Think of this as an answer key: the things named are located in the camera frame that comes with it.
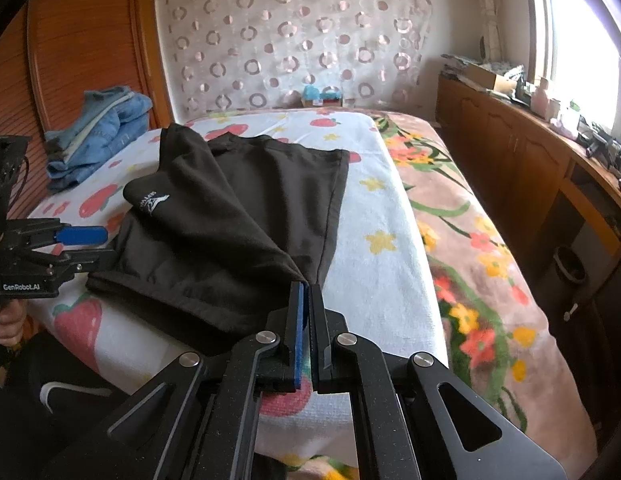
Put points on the blue denim jeans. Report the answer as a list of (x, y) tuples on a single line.
[(100, 155)]

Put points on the pink bottle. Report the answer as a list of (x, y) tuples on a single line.
[(541, 97)]

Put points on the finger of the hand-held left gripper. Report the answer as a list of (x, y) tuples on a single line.
[(88, 260), (83, 235)]

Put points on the black pants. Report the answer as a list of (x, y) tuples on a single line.
[(230, 220)]

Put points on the circle-patterned headboard cloth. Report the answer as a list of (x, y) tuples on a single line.
[(290, 35)]

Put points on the cardboard box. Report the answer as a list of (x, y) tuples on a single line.
[(490, 79)]

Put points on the pink floral blanket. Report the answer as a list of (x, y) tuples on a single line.
[(470, 240)]

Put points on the bed with floral sheet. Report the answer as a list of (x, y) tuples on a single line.
[(380, 240)]

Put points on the tissue box behind bed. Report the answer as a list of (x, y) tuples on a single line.
[(320, 96)]

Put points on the person's leg in black trousers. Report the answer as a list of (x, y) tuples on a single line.
[(40, 435)]

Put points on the wooden side cabinet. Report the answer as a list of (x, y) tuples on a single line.
[(495, 130)]

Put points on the window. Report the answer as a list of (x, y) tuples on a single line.
[(585, 45)]

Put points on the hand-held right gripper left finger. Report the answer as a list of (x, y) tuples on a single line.
[(300, 340)]

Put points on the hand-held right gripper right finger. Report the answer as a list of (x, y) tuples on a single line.
[(320, 345)]

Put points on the wooden headboard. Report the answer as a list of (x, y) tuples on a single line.
[(80, 25)]

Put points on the black trash bin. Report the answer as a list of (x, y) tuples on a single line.
[(570, 262)]

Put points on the black metal gadget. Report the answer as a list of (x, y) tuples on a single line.
[(603, 142)]

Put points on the person's left hand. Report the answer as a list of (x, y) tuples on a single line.
[(11, 327)]

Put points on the patterned curtain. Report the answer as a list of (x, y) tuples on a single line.
[(488, 0)]

